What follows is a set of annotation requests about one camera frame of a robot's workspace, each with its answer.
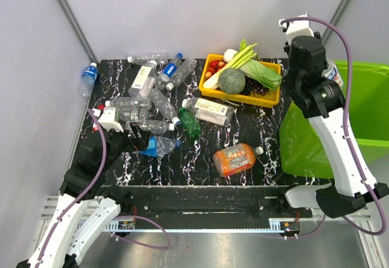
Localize clear crushed bottle right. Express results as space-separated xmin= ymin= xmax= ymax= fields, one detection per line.
xmin=165 ymin=58 xmax=197 ymax=91

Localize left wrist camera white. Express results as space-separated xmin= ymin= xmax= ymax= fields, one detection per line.
xmin=98 ymin=107 xmax=124 ymax=132

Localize blue label crushed bottle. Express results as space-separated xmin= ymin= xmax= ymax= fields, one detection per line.
xmin=134 ymin=136 xmax=182 ymax=157

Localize dark grape bunch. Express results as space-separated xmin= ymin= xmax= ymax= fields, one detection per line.
xmin=240 ymin=76 xmax=269 ymax=97

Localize beige label clear bottle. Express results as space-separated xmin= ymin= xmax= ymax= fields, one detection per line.
xmin=128 ymin=60 xmax=157 ymax=98

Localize red strawberries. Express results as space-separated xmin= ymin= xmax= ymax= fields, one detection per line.
xmin=205 ymin=60 xmax=225 ymax=80

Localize tea label clear bottle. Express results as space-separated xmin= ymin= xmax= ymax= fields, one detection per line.
xmin=182 ymin=98 xmax=235 ymax=127

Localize orange label bottle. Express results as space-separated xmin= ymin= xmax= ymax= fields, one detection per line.
xmin=213 ymin=143 xmax=264 ymax=177

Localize white radish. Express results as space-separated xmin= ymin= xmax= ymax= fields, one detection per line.
xmin=203 ymin=67 xmax=226 ymax=89

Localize black label clear bottle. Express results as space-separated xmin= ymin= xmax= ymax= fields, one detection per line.
xmin=119 ymin=108 xmax=150 ymax=123

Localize green netted melon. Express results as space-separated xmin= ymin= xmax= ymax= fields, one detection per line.
xmin=218 ymin=69 xmax=246 ymax=94

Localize black marble mat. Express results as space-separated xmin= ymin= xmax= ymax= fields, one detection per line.
xmin=59 ymin=57 xmax=338 ymax=187

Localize clear bottle left horizontal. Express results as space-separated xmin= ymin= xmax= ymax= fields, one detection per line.
xmin=105 ymin=97 xmax=152 ymax=111

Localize clear bottle at back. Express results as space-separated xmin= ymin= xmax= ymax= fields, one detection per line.
xmin=127 ymin=52 xmax=169 ymax=65

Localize red label bottle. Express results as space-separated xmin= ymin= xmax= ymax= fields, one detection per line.
xmin=92 ymin=105 xmax=104 ymax=132

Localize green plastic bin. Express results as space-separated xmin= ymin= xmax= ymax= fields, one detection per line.
xmin=280 ymin=61 xmax=388 ymax=179

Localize yellow plastic tray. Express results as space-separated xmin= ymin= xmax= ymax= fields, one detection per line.
xmin=198 ymin=53 xmax=280 ymax=108

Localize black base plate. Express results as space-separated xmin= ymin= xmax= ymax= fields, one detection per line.
xmin=102 ymin=185 xmax=312 ymax=219

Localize green plastic bottle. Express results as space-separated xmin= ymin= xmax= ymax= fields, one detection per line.
xmin=179 ymin=108 xmax=201 ymax=138

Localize Pepsi bottle by wall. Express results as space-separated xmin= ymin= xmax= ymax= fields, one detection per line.
xmin=79 ymin=63 xmax=98 ymax=98

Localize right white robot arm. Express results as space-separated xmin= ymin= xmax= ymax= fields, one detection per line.
xmin=276 ymin=35 xmax=388 ymax=218

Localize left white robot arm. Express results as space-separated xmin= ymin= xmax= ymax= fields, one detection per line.
xmin=17 ymin=125 xmax=151 ymax=267

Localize white mushroom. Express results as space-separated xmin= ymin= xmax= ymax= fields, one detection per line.
xmin=223 ymin=49 xmax=238 ymax=63

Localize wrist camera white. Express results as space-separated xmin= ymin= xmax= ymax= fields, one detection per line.
xmin=98 ymin=107 xmax=124 ymax=132
xmin=278 ymin=19 xmax=314 ymax=45

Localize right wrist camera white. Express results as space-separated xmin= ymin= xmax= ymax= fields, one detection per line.
xmin=278 ymin=19 xmax=314 ymax=45

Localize napa cabbage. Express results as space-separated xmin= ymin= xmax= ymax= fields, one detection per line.
xmin=240 ymin=60 xmax=282 ymax=91

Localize Pepsi bottle on table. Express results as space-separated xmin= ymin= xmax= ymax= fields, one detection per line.
xmin=154 ymin=53 xmax=182 ymax=90

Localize celery stalks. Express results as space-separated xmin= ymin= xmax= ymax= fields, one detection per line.
xmin=224 ymin=39 xmax=259 ymax=69

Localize blue white label bottle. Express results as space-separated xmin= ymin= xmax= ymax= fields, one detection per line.
xmin=322 ymin=59 xmax=344 ymax=88

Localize clear bottle center diagonal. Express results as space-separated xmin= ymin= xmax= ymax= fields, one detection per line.
xmin=149 ymin=88 xmax=181 ymax=126

